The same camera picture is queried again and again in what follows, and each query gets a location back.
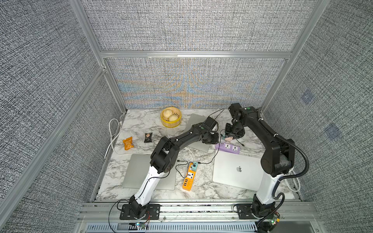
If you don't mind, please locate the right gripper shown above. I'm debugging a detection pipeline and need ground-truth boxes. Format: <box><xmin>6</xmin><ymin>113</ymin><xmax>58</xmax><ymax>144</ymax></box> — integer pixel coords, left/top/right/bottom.
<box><xmin>223</xmin><ymin>121</ymin><xmax>243</xmax><ymax>139</ymax></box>

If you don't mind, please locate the pink charger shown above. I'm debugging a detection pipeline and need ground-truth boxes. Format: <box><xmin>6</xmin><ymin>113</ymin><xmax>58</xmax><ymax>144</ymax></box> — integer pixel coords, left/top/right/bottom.
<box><xmin>224</xmin><ymin>136</ymin><xmax>234</xmax><ymax>142</ymax></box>

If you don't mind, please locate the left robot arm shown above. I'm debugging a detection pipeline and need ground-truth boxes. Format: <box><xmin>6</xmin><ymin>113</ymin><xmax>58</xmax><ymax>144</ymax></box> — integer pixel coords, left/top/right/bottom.
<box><xmin>128</xmin><ymin>116</ymin><xmax>220</xmax><ymax>219</ymax></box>

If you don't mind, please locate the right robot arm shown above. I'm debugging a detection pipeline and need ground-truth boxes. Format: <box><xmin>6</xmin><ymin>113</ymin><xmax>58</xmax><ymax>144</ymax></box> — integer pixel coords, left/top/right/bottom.
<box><xmin>225</xmin><ymin>103</ymin><xmax>310</xmax><ymax>219</ymax></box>

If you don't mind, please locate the grey laptop at back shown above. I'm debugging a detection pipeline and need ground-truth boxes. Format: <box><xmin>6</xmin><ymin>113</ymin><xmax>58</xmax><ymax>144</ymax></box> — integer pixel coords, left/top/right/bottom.
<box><xmin>183</xmin><ymin>113</ymin><xmax>215</xmax><ymax>153</ymax></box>

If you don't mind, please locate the grey laptop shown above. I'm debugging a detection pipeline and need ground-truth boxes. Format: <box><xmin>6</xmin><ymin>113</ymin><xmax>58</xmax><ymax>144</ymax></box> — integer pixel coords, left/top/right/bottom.
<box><xmin>122</xmin><ymin>154</ymin><xmax>176</xmax><ymax>190</ymax></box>
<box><xmin>183</xmin><ymin>113</ymin><xmax>215</xmax><ymax>153</ymax></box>

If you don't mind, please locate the silver Apple laptop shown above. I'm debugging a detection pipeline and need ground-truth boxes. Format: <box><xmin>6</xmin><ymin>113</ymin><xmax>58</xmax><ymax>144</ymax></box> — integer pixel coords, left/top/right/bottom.
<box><xmin>213</xmin><ymin>151</ymin><xmax>264</xmax><ymax>191</ymax></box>

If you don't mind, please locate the grey laptop front left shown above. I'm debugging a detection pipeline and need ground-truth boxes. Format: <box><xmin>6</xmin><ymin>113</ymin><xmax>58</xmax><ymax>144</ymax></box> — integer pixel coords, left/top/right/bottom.
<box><xmin>122</xmin><ymin>154</ymin><xmax>176</xmax><ymax>190</ymax></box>

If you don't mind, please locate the purple power strip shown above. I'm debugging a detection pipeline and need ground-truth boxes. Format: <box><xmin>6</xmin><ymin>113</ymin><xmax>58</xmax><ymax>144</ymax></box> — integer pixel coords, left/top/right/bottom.
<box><xmin>215</xmin><ymin>142</ymin><xmax>240</xmax><ymax>154</ymax></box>

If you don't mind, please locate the steamed bun right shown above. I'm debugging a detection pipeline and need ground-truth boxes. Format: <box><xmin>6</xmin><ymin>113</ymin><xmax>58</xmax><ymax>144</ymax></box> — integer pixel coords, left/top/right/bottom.
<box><xmin>168</xmin><ymin>114</ymin><xmax>179</xmax><ymax>122</ymax></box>

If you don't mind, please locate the steamed bun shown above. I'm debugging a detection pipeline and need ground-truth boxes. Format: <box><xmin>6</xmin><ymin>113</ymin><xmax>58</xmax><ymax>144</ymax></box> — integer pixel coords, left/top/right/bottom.
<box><xmin>168</xmin><ymin>114</ymin><xmax>179</xmax><ymax>122</ymax></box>
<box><xmin>162</xmin><ymin>109</ymin><xmax>173</xmax><ymax>121</ymax></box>

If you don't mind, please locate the bamboo steamer with yellow bands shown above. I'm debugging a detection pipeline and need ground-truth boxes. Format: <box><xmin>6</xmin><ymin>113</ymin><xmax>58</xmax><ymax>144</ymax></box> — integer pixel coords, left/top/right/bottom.
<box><xmin>160</xmin><ymin>107</ymin><xmax>182</xmax><ymax>128</ymax></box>

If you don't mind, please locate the steamed bun left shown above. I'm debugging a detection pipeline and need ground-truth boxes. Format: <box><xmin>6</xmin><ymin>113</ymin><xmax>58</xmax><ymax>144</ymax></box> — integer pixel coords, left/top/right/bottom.
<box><xmin>162</xmin><ymin>109</ymin><xmax>173</xmax><ymax>121</ymax></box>

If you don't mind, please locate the orange power strip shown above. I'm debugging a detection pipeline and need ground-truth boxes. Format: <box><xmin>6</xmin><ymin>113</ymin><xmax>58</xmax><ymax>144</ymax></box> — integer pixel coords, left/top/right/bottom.
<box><xmin>182</xmin><ymin>163</ymin><xmax>196</xmax><ymax>191</ymax></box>

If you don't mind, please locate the black snack packet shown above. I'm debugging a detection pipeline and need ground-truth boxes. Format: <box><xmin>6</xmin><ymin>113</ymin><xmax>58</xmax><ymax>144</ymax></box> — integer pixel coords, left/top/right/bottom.
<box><xmin>144</xmin><ymin>133</ymin><xmax>153</xmax><ymax>143</ymax></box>

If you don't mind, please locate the orange snack packet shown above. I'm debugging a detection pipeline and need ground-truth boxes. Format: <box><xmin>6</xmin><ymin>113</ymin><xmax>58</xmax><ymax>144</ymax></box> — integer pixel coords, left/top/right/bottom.
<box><xmin>122</xmin><ymin>137</ymin><xmax>134</xmax><ymax>150</ymax></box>

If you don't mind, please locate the black cable to back laptop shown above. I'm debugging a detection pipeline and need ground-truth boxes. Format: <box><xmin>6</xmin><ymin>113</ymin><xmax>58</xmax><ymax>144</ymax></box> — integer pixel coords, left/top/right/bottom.
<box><xmin>198</xmin><ymin>142</ymin><xmax>222</xmax><ymax>165</ymax></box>

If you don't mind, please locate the black cable to laptop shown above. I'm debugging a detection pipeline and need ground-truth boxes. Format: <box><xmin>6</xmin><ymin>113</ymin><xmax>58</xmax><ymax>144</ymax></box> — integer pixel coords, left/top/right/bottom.
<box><xmin>198</xmin><ymin>142</ymin><xmax>222</xmax><ymax>165</ymax></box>
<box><xmin>174</xmin><ymin>160</ymin><xmax>190</xmax><ymax>179</ymax></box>

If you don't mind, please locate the black cable to left laptop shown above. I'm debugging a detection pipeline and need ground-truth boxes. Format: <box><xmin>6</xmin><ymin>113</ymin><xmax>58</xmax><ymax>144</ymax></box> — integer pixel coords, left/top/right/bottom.
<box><xmin>174</xmin><ymin>160</ymin><xmax>190</xmax><ymax>179</ymax></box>

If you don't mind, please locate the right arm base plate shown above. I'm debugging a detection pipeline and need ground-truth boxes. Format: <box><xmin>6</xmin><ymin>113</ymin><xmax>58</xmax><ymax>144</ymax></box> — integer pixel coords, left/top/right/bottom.
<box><xmin>234</xmin><ymin>202</ymin><xmax>275</xmax><ymax>219</ymax></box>

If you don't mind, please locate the white cord of purple strip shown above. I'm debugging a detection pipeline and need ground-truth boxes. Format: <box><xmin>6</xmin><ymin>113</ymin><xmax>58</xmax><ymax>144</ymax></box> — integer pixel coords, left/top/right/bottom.
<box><xmin>238</xmin><ymin>150</ymin><xmax>301</xmax><ymax>193</ymax></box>

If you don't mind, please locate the white cord of orange strip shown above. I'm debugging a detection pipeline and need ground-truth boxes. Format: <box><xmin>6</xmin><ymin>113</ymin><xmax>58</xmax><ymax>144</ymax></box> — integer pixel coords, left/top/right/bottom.
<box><xmin>103</xmin><ymin>118</ymin><xmax>196</xmax><ymax>164</ymax></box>

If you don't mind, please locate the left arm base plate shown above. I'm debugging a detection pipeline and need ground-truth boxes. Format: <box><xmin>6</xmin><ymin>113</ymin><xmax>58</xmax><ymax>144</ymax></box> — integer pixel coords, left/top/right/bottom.
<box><xmin>119</xmin><ymin>204</ymin><xmax>161</xmax><ymax>220</ymax></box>

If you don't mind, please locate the aluminium front rail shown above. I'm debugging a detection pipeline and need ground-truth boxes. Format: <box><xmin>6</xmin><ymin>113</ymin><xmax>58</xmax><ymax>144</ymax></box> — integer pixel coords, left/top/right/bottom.
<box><xmin>73</xmin><ymin>200</ymin><xmax>327</xmax><ymax>233</ymax></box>

